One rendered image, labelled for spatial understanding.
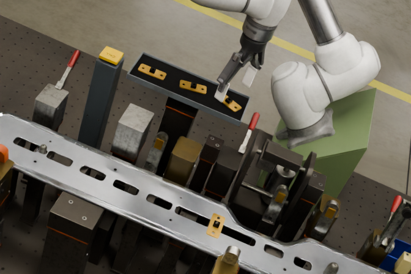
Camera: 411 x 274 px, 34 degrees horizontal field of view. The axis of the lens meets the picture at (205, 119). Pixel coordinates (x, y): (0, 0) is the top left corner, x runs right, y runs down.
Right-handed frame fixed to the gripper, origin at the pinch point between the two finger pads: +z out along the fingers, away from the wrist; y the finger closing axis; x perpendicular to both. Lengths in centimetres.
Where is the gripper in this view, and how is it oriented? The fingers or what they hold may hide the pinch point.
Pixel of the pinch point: (233, 88)
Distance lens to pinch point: 201.5
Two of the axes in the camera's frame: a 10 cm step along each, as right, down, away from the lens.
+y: -6.3, 3.5, -7.0
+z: -2.9, 7.3, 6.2
